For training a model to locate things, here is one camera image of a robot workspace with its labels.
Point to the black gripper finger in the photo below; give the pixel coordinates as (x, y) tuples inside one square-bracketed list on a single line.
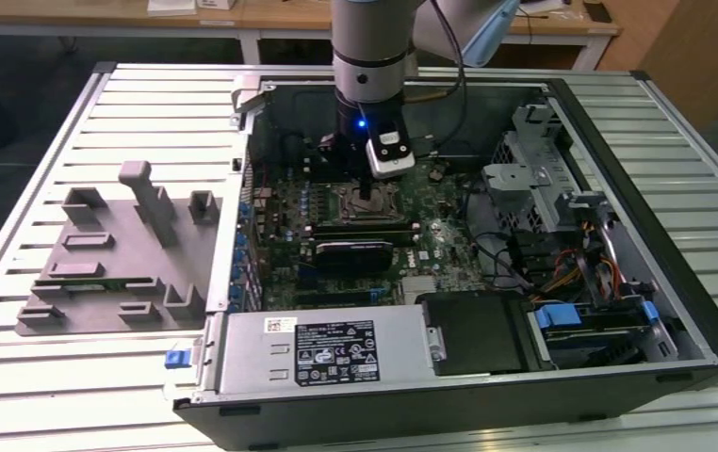
[(372, 190), (330, 143)]

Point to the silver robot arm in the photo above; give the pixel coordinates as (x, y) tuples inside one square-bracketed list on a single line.
[(371, 47)]

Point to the CPU socket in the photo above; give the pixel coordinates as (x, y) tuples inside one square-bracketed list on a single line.
[(335, 219)]

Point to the RAM slot white clips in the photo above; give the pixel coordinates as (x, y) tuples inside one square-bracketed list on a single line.
[(311, 160), (332, 168)]

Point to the RAM slot black clips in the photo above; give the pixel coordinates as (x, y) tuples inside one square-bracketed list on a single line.
[(332, 173), (318, 164)]

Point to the silver coin battery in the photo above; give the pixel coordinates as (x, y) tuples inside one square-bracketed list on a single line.
[(436, 173)]

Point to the black graphics card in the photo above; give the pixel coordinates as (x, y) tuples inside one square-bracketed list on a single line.
[(352, 259)]

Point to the green motherboard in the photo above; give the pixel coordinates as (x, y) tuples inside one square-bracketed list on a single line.
[(446, 263)]

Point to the silver chipset heatsink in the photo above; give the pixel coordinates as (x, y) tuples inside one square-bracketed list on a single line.
[(419, 288)]

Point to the black expansion slot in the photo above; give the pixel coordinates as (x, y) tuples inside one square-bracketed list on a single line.
[(332, 298)]

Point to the silver drive cage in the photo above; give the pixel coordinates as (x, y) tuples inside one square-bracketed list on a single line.
[(522, 188)]

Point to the black drive connector block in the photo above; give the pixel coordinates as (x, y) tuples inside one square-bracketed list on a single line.
[(531, 254)]

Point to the small white box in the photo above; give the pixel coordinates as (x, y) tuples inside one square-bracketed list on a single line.
[(216, 4)]

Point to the black plastic shroud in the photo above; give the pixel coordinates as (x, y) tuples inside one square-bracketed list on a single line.
[(478, 329)]

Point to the hard disk in blue carrier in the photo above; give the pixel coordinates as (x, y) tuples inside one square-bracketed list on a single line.
[(557, 315)]

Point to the grey parts rack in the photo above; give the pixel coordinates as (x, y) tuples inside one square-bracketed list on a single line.
[(119, 245)]

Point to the silver power supply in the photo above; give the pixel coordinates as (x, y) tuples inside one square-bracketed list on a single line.
[(251, 358)]

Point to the small black box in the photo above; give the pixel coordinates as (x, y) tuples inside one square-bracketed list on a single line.
[(598, 10)]

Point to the green RAM stick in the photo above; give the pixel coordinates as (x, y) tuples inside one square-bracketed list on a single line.
[(103, 284)]

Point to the blue case latch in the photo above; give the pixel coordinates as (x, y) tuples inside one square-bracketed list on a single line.
[(178, 358)]

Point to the wooden desk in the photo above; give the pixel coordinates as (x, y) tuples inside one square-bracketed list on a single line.
[(82, 19)]

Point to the black PC case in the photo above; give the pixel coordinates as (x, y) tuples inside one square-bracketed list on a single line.
[(396, 424)]

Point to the blue bay latch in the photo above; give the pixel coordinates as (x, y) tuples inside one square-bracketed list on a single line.
[(649, 311)]

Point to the wooden cabinet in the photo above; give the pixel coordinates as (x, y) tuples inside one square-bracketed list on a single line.
[(698, 47)]

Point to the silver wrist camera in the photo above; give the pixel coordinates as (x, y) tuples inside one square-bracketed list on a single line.
[(390, 150)]

